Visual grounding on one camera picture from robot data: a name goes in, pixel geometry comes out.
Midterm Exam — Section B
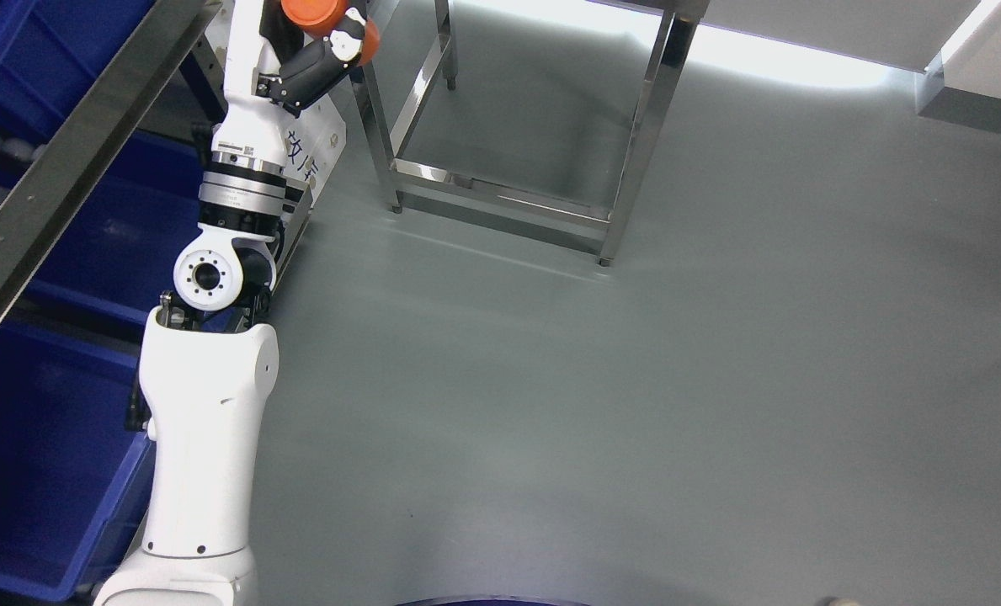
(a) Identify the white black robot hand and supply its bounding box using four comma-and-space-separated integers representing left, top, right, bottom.
211, 1, 369, 175

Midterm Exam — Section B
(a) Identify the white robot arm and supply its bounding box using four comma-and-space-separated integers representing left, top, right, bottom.
95, 146, 287, 605

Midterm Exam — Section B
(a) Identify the white shelf label sign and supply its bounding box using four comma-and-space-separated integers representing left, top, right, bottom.
274, 94, 347, 279

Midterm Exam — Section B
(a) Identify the blue bin lower middle left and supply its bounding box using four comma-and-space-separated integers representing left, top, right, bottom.
24, 132, 201, 343

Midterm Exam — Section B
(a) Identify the blue bin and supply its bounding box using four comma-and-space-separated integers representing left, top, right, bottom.
0, 322, 155, 602
24, 132, 201, 343

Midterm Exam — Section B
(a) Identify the shallow blue plastic tray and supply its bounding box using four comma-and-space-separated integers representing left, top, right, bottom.
0, 1, 153, 133

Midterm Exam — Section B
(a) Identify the blue bin lower far left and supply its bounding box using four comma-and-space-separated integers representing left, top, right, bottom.
0, 322, 155, 602

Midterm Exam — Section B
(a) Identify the steel shelf front rail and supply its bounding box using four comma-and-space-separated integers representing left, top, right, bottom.
0, 1, 221, 325

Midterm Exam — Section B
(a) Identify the stainless steel desk frame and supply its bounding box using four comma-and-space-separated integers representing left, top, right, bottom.
351, 1, 711, 268

